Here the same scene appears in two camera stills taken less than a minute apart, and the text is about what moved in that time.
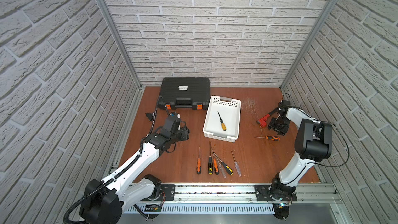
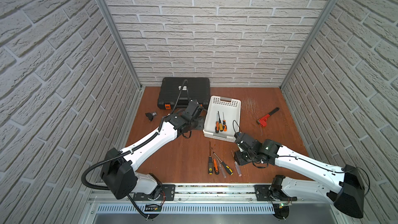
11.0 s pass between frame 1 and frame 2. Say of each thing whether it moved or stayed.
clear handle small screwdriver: stayed
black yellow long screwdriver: stayed
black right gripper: moved
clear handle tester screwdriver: stayed
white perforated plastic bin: stayed
